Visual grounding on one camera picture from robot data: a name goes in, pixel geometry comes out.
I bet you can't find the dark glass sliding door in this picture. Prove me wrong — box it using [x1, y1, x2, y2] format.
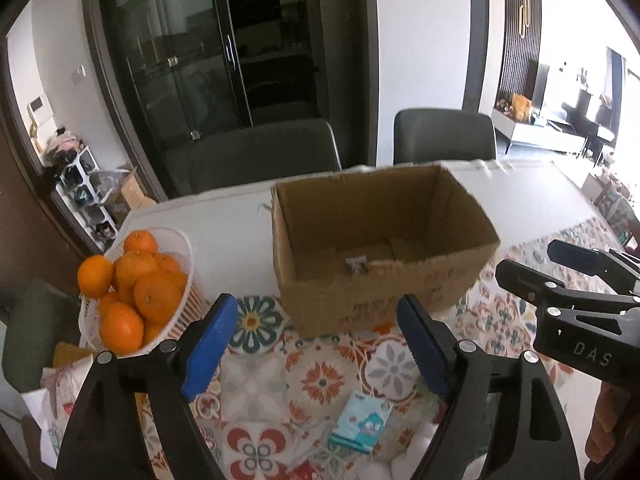
[82, 0, 378, 201]

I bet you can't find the blue tissue packet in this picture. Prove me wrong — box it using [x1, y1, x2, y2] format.
[327, 390, 393, 456]

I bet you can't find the white wall intercom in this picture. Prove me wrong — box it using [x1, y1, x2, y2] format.
[27, 94, 54, 127]

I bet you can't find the open cardboard box with flaps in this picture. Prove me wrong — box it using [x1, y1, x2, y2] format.
[107, 165, 158, 226]

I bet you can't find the narrow dark grey dining chair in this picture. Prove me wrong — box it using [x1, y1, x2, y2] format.
[393, 108, 497, 166]

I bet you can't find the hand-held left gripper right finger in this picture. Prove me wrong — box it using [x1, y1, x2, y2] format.
[396, 292, 583, 480]

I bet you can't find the wide dark grey dining chair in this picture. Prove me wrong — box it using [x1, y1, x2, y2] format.
[190, 119, 343, 196]

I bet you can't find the white slatted plastic basket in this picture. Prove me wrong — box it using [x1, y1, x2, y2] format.
[79, 226, 208, 359]

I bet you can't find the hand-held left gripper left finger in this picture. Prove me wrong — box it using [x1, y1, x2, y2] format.
[55, 292, 238, 480]

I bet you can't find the person's right hand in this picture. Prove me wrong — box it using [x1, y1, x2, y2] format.
[585, 382, 625, 463]

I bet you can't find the brown cardboard box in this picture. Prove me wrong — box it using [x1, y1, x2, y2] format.
[270, 164, 502, 338]

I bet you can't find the white floral patterned tablecloth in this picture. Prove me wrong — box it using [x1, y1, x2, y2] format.
[117, 157, 628, 480]

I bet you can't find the white tv cabinet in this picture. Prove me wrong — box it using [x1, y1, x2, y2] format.
[491, 107, 590, 156]

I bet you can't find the pile of oranges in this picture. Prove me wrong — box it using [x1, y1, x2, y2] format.
[77, 230, 189, 356]

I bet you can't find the yellow table runner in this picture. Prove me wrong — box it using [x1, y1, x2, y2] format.
[52, 342, 96, 368]

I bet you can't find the white shoe rack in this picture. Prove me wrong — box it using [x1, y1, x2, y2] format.
[55, 145, 121, 253]

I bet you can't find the flat television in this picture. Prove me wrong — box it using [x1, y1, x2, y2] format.
[532, 62, 552, 107]

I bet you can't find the dark green side chair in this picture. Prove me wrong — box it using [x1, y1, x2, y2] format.
[2, 279, 83, 393]

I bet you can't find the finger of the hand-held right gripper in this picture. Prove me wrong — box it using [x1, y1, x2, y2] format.
[547, 239, 640, 295]
[495, 258, 640, 317]

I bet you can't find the tissue pack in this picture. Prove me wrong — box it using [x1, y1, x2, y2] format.
[39, 360, 96, 467]

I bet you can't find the chair with colourful cushion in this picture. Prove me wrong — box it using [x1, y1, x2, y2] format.
[595, 180, 640, 242]

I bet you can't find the dark slatted wall panel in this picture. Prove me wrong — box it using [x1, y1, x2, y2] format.
[500, 0, 544, 111]

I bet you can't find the dark interior door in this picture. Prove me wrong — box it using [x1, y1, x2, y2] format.
[462, 0, 490, 113]

